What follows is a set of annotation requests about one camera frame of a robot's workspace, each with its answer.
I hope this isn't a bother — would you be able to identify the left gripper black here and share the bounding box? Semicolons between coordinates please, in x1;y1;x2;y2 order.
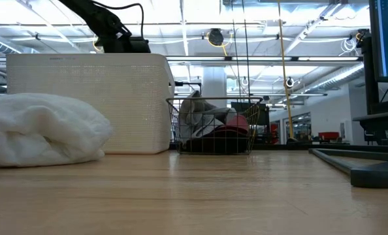
103;35;152;54

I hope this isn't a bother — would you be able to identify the grey cloth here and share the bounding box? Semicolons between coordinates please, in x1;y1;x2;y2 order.
178;90;238;140

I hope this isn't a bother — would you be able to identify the black cloth with logo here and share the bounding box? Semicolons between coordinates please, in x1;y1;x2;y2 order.
182;125;250;155

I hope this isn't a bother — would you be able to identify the white perforated plastic bin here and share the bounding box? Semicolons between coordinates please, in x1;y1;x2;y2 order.
5;54;176;155

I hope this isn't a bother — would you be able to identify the black metal rack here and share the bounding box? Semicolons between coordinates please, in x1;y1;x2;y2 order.
173;81;202;99

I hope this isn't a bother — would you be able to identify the white cloth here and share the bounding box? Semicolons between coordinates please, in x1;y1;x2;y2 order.
0;93;114;168

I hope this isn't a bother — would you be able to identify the long ceiling light strip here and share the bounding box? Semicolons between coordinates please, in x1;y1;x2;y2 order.
165;55;361;63

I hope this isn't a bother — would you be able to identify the black background cabinet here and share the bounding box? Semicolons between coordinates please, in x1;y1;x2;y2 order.
230;101;270;145

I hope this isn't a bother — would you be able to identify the red background box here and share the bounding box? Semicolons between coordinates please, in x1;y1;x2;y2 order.
317;131;341;142

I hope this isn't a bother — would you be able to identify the grey clothes hanger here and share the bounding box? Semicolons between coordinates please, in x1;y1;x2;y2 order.
308;148;388;189

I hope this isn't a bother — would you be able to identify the black ceiling cable reel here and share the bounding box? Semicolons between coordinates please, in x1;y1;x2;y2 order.
207;28;225;47

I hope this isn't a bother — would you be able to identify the thin hanging black cable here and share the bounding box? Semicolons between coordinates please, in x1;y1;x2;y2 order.
229;0;242;99

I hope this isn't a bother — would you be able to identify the metal wire basket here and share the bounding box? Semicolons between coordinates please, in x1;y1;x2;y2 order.
166;95;263;155

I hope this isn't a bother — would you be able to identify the hanging yellow cable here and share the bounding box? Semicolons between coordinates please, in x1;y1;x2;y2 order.
276;0;298;144

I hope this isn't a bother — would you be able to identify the black aluminium table frame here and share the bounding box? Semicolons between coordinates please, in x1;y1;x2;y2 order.
251;142;355;152

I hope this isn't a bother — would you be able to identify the silver ventilation duct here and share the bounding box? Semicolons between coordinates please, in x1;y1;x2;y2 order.
303;63;365;96

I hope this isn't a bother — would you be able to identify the white coiled cable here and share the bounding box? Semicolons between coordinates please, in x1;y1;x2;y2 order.
340;37;359;57

